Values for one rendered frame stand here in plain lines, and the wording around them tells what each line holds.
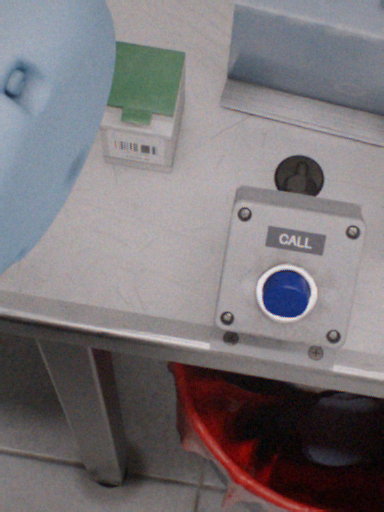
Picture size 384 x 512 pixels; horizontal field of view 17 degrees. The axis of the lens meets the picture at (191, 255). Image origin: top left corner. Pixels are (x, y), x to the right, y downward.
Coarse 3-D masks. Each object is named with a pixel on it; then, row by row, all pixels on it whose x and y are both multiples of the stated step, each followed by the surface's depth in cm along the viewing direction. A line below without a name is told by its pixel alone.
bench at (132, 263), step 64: (128, 0) 79; (192, 0) 79; (192, 64) 78; (192, 128) 76; (256, 128) 77; (128, 192) 75; (192, 192) 75; (320, 192) 75; (64, 256) 74; (128, 256) 74; (192, 256) 74; (0, 320) 73; (64, 320) 73; (128, 320) 73; (192, 320) 73; (64, 384) 101; (320, 384) 75
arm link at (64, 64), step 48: (0, 0) 26; (48, 0) 27; (96, 0) 28; (0, 48) 26; (48, 48) 26; (96, 48) 28; (0, 96) 26; (48, 96) 27; (96, 96) 30; (0, 144) 26; (48, 144) 28; (0, 192) 26; (48, 192) 30; (0, 240) 28
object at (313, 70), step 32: (256, 0) 68; (288, 0) 68; (320, 0) 68; (352, 0) 68; (256, 32) 70; (288, 32) 69; (320, 32) 68; (352, 32) 67; (256, 64) 74; (288, 64) 73; (320, 64) 72; (352, 64) 71; (224, 96) 76; (256, 96) 76; (288, 96) 76; (320, 96) 75; (352, 96) 74; (320, 128) 76; (352, 128) 76
